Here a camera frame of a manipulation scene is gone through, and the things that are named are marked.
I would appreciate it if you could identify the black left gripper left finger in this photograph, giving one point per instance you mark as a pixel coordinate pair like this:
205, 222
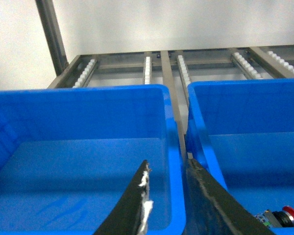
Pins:
131, 213

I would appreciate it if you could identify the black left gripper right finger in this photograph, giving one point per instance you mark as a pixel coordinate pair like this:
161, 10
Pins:
211, 210

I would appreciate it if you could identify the red mushroom push button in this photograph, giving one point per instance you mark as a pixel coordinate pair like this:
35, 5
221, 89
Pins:
277, 219

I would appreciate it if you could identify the blue storage bin right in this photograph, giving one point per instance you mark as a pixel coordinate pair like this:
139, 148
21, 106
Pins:
242, 133

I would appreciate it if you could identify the blue storage bin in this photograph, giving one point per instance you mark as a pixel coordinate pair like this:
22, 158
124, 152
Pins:
67, 155
242, 133

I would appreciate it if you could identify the blue storage bin left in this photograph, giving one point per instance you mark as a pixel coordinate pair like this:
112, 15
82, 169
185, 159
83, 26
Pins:
67, 155

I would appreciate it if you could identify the metal rack shelf frame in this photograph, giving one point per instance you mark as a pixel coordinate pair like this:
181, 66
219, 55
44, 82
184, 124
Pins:
65, 78

